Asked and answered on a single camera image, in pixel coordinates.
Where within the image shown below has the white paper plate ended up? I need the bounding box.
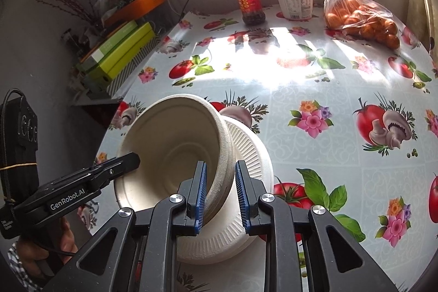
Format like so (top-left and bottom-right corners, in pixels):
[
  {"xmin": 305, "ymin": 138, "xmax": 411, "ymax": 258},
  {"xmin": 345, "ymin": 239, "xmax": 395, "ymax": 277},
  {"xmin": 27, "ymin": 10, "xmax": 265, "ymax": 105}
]
[{"xmin": 177, "ymin": 117, "xmax": 274, "ymax": 265}]

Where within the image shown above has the large beige paper bowl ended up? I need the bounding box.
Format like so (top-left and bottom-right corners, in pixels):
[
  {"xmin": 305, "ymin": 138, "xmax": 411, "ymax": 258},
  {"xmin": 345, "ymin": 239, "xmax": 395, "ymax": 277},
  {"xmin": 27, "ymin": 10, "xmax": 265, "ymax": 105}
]
[{"xmin": 114, "ymin": 94, "xmax": 236, "ymax": 222}]

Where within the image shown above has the person's left hand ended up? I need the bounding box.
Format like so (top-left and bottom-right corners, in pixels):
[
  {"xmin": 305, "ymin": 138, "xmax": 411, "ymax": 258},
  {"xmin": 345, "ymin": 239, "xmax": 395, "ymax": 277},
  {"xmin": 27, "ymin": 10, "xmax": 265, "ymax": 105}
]
[{"xmin": 15, "ymin": 216, "xmax": 79, "ymax": 279}]

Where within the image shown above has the black control box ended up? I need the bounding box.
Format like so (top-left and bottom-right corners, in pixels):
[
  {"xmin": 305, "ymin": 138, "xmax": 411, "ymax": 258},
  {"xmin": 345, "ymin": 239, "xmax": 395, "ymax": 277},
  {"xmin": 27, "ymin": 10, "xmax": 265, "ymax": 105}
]
[{"xmin": 1, "ymin": 88, "xmax": 39, "ymax": 204}]

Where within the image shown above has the green cardboard boxes stack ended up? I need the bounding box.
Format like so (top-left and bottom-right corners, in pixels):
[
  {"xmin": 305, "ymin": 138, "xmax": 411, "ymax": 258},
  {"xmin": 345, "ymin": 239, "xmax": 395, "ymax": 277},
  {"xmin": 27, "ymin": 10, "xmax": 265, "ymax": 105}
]
[{"xmin": 79, "ymin": 21, "xmax": 155, "ymax": 94}]

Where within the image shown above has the floral vegetable print tablecloth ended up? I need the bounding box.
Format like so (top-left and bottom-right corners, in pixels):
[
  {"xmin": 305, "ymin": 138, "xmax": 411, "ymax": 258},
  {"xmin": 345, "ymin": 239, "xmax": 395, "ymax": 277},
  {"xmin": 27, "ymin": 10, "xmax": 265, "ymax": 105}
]
[{"xmin": 76, "ymin": 4, "xmax": 438, "ymax": 292}]

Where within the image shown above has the orange tray with clutter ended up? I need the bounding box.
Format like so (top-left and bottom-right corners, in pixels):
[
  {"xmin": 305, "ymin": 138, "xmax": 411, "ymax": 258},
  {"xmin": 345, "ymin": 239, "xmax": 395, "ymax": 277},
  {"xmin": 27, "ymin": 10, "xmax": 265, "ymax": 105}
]
[{"xmin": 103, "ymin": 0, "xmax": 166, "ymax": 27}]

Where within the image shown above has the white plastic tub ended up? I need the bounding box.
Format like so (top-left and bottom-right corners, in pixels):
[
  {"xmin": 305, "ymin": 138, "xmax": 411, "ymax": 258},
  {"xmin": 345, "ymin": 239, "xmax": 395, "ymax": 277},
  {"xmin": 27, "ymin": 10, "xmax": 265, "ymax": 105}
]
[{"xmin": 278, "ymin": 0, "xmax": 313, "ymax": 21}]

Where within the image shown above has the red chili sauce jar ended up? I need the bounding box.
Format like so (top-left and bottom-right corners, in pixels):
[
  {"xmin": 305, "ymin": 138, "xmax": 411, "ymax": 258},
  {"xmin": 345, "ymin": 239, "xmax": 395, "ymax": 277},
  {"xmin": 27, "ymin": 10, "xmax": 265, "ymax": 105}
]
[{"xmin": 238, "ymin": 0, "xmax": 266, "ymax": 26}]

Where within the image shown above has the patterned cream curtain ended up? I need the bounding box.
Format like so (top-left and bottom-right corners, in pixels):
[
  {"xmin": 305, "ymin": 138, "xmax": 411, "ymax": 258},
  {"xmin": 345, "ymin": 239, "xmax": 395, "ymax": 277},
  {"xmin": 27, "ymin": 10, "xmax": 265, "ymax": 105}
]
[{"xmin": 406, "ymin": 0, "xmax": 437, "ymax": 62}]

